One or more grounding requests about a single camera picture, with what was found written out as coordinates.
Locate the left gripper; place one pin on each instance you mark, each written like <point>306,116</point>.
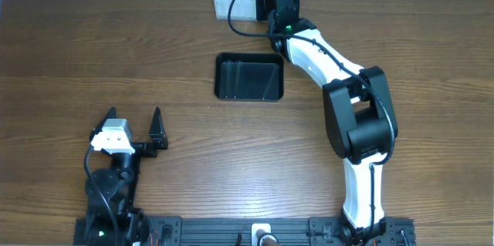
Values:
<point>146,149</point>

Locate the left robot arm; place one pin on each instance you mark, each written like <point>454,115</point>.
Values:
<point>104,190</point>

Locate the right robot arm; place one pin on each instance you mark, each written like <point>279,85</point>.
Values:
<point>351,122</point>

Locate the clear test tube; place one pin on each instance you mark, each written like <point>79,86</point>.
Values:
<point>237,79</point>
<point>228,79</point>

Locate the black tray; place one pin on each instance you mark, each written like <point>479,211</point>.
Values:
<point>249,78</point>

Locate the white test tube rack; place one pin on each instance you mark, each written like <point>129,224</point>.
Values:
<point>235,3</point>

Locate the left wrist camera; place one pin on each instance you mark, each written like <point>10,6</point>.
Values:
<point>112,136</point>

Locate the mounting rail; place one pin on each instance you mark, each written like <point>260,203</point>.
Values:
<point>231,232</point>

